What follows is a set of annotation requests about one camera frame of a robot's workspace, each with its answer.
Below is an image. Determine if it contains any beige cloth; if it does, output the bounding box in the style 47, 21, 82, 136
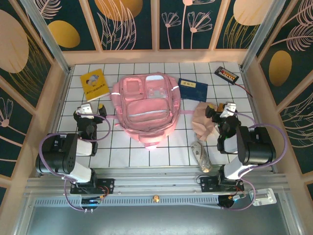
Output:
192, 101, 220, 142

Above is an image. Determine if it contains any yellow book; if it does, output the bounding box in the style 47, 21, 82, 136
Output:
80, 68, 110, 103

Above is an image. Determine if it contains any blue book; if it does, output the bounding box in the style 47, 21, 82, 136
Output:
178, 77, 209, 102

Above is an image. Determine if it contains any pink backpack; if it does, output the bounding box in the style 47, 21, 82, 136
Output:
107, 72, 196, 150

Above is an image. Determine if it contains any black charger board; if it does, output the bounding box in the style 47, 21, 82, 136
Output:
214, 66, 240, 85

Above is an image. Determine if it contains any white grid pattern mat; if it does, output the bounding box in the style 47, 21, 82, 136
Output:
56, 62, 268, 168

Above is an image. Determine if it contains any black controller board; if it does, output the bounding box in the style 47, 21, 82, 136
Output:
80, 197, 103, 206
218, 194, 247, 209

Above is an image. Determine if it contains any grey metal panel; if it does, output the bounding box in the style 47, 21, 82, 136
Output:
13, 204, 303, 235

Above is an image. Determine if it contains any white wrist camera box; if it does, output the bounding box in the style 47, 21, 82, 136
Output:
219, 101, 237, 118
77, 103, 95, 120

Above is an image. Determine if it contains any red black wire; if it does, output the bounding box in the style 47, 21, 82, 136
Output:
233, 82, 254, 97

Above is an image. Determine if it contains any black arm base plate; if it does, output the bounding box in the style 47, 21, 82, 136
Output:
200, 176, 245, 193
70, 178, 115, 195

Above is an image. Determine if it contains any clear plastic bracket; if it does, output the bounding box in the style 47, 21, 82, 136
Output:
249, 188, 277, 207

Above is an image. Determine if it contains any aluminium mounting rail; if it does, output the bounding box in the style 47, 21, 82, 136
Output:
24, 167, 291, 196

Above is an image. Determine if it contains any grey slotted cable duct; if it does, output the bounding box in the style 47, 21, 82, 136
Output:
34, 194, 221, 209

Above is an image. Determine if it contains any aluminium frame post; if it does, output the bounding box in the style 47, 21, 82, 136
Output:
20, 0, 72, 74
240, 0, 287, 72

